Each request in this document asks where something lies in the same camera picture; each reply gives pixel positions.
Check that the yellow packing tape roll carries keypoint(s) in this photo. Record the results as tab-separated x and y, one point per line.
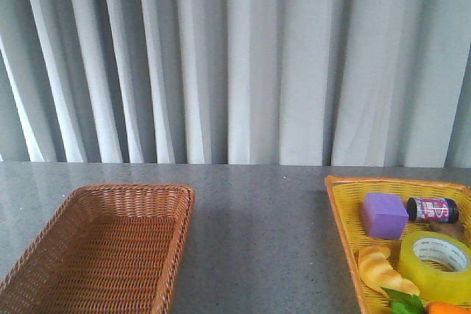
438	265

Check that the toy croissant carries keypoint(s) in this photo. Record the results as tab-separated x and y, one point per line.
377	273

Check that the brown wicker basket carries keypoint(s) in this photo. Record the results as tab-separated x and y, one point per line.
109	248

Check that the orange toy carrot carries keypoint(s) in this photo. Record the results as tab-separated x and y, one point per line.
439	307

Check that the small purple labelled bottle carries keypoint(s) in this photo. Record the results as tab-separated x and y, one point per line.
424	210

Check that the brown ginger root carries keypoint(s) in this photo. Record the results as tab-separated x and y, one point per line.
455	230

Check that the yellow woven plastic basket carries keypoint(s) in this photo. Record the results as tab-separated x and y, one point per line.
347	195

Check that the white pleated curtain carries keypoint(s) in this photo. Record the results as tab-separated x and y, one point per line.
289	82

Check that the purple foam cube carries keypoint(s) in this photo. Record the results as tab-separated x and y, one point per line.
383	216

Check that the green toy leaves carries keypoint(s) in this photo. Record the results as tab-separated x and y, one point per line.
404	303

